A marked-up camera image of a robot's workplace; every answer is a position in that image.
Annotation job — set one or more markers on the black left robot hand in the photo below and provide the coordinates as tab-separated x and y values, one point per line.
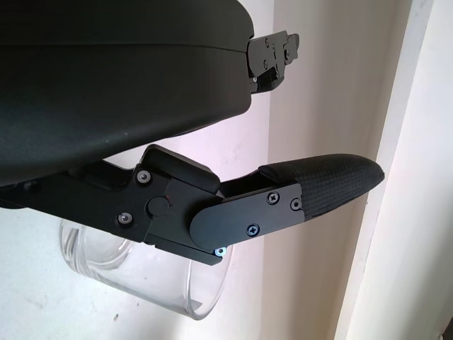
106	88

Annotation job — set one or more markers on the clear plastic cup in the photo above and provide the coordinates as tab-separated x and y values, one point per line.
159	283

